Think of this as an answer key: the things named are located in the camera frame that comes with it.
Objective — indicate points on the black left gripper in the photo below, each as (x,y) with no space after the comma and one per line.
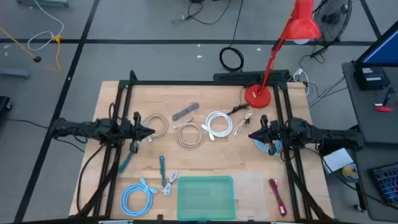
(135,132)

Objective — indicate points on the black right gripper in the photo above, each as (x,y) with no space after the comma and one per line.
(275,133)

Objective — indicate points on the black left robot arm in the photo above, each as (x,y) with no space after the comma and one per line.
(93,129)

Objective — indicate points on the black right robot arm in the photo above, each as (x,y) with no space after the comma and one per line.
(323,135)

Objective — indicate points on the black power strip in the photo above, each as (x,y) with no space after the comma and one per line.
(248,75)

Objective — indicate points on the clear plastic tray lid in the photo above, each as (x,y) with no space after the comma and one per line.
(252,196)

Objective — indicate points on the white paper box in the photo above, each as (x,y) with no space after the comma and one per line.
(337,160)

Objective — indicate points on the green plastic tray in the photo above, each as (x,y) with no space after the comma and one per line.
(205,199)

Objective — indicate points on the grey desk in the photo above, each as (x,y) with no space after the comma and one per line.
(373,124)

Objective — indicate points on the red desk lamp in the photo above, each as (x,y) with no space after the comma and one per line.
(301,25)

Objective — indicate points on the black box device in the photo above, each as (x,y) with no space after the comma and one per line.
(371,77)

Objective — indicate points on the black keyboard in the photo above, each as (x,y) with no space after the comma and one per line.
(387,183)

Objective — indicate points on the black floor fan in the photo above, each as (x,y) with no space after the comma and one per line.
(334,18)

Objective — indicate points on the computer monitor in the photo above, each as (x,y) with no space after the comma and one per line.
(382,49)

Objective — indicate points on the black aluminium frame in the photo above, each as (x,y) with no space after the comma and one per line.
(202,83)

